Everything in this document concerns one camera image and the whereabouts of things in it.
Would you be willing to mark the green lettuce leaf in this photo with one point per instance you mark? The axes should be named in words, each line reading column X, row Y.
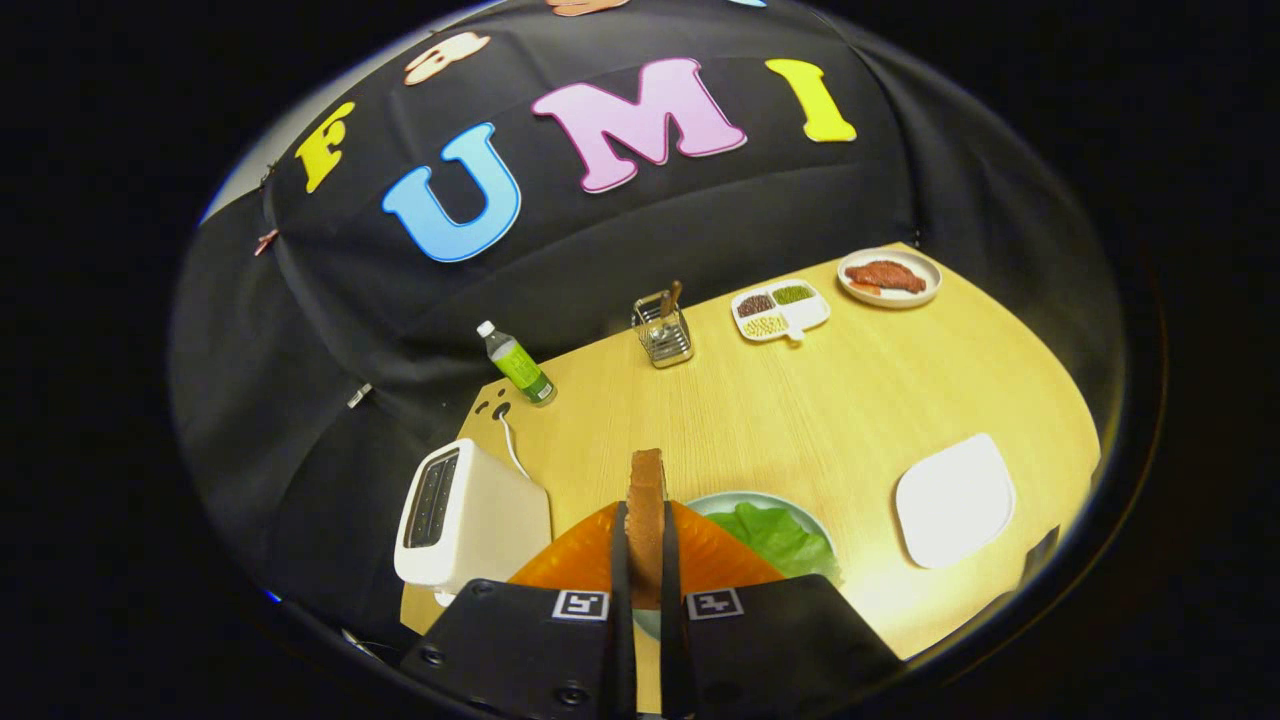
column 780, row 540

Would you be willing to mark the red meat slice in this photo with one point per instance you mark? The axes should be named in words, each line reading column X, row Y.
column 885, row 276

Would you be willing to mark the toasted bread slice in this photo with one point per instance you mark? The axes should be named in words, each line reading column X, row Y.
column 647, row 520

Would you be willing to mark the white divided dish with beans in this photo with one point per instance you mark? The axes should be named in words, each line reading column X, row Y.
column 805, row 315

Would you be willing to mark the silver cloth clip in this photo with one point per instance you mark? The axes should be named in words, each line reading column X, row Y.
column 360, row 396

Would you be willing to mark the round white meat plate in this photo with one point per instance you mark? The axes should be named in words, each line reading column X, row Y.
column 900, row 301

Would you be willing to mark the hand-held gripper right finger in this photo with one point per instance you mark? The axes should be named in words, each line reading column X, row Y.
column 669, row 570

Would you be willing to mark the white toaster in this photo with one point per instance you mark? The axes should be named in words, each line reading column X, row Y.
column 490, row 520

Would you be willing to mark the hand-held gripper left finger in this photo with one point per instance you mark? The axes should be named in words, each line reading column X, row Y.
column 621, row 570

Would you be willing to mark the green label drink bottle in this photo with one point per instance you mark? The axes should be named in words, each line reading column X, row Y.
column 520, row 368

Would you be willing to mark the pink cloth clip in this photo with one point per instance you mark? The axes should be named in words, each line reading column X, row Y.
column 266, row 242

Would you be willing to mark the white square plate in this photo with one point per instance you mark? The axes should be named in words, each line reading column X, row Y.
column 955, row 500

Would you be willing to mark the pale green round plate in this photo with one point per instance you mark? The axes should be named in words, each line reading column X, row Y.
column 750, row 497

